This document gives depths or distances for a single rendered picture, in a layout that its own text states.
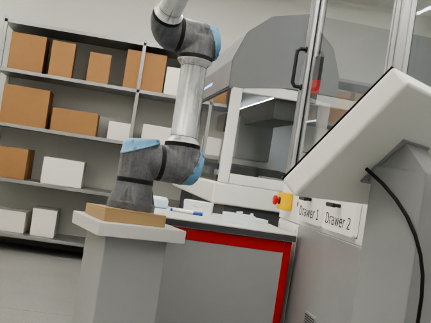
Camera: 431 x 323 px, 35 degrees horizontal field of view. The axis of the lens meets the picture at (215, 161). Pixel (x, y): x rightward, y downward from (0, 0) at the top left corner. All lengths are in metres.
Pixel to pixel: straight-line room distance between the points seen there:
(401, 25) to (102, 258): 1.11
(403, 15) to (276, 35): 1.36
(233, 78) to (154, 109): 3.38
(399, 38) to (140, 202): 0.91
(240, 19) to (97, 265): 4.98
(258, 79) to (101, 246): 1.52
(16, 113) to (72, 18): 1.11
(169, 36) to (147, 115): 4.45
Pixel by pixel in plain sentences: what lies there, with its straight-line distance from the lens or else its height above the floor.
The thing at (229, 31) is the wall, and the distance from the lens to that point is 6.83.
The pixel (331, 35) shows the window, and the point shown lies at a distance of 2.81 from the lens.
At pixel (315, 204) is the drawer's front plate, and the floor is 0.89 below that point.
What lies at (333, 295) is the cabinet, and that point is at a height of 0.62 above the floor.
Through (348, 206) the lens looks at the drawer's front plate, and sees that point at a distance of 2.21.
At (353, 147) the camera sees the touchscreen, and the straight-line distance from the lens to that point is 1.37.
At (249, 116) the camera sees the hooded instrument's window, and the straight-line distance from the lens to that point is 3.36.
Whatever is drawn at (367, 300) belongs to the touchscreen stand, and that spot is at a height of 0.74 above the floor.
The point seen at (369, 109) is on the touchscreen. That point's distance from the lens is 1.33.
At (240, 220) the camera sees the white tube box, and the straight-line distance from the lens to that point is 2.78.
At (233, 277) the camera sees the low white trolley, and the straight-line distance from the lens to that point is 2.66.
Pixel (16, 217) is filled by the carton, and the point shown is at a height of 0.28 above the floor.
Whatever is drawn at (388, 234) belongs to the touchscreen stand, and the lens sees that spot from 1.49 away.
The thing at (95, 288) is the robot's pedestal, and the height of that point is 0.55.
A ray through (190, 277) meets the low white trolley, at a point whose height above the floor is 0.55.
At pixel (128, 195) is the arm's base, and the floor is 0.84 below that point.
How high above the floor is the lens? 0.96
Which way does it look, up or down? 1 degrees up
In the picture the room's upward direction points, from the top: 9 degrees clockwise
